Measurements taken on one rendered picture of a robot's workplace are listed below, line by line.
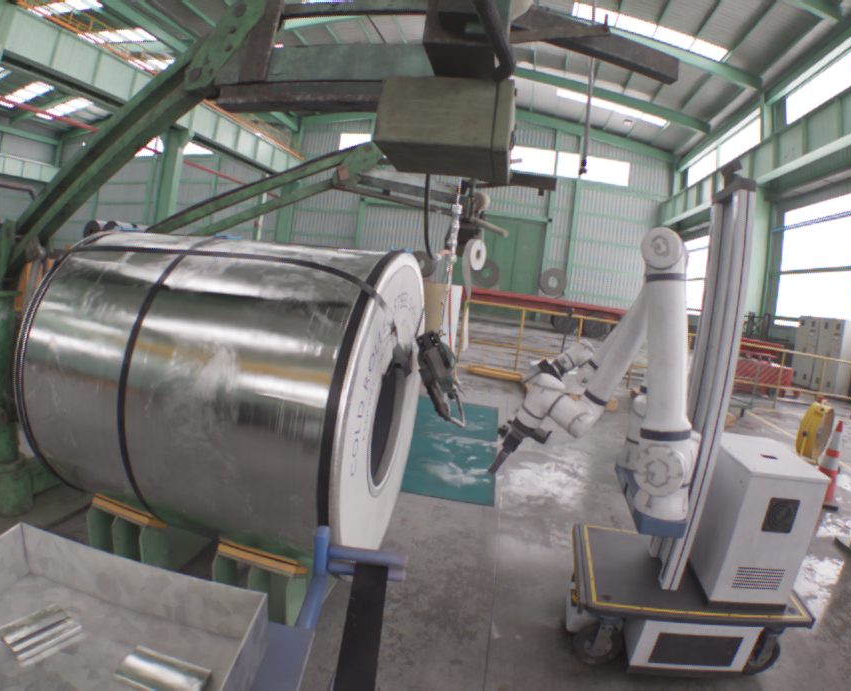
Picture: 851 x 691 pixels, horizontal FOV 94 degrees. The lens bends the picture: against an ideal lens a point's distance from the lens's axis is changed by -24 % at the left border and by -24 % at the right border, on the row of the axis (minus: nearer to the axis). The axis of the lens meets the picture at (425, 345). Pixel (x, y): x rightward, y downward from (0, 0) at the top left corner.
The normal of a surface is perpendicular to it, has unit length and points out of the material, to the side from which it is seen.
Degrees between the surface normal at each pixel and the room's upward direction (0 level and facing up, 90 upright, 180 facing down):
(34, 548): 90
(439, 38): 90
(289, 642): 0
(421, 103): 88
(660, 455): 93
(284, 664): 0
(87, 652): 0
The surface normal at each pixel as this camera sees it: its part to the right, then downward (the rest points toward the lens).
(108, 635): 0.13, -0.99
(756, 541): -0.23, 0.08
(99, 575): 0.00, 0.12
